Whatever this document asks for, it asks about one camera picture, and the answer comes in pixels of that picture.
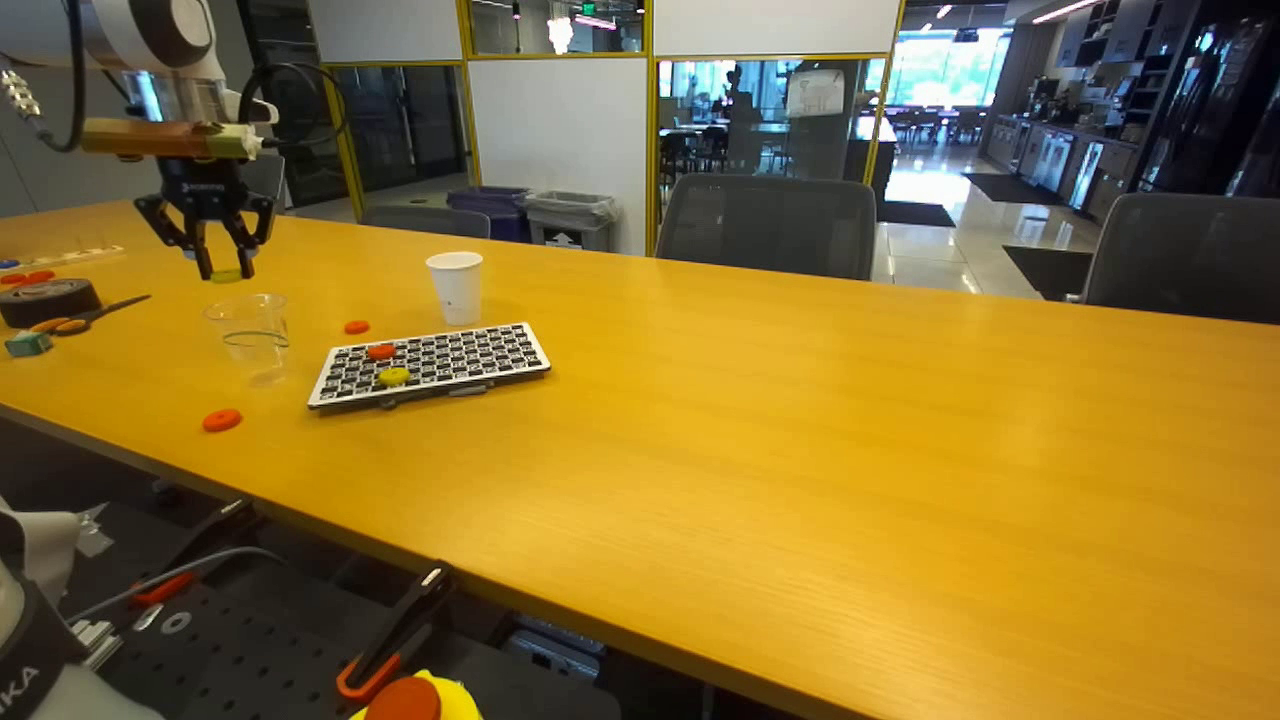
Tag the blue lidded waste bin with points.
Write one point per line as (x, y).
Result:
(488, 217)

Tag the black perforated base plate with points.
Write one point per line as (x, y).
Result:
(225, 660)

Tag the white paper cup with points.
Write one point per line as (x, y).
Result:
(454, 292)

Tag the yellow emergency stop button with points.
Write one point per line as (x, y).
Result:
(447, 698)

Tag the dark floor mat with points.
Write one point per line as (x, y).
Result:
(1051, 270)
(919, 214)

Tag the white device with black band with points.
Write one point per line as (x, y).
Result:
(32, 647)

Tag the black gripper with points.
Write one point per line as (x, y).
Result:
(207, 188)

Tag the checkered calibration board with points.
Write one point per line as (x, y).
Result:
(443, 369)

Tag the gray waste bin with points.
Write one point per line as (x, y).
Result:
(574, 224)

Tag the blue gray box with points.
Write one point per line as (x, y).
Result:
(552, 653)

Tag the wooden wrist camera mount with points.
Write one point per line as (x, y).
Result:
(144, 137)

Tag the small green blue block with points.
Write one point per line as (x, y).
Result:
(27, 347)

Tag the flat orange disc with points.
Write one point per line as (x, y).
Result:
(27, 276)

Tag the clear plastic cup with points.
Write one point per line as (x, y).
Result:
(252, 341)

